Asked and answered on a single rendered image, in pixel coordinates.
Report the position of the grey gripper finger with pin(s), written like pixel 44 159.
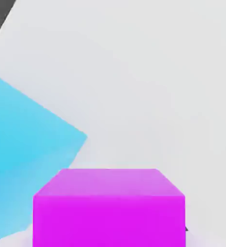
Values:
pixel 186 229

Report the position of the small magenta cube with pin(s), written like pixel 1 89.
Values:
pixel 109 218

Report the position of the large light blue box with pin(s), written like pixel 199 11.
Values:
pixel 22 150

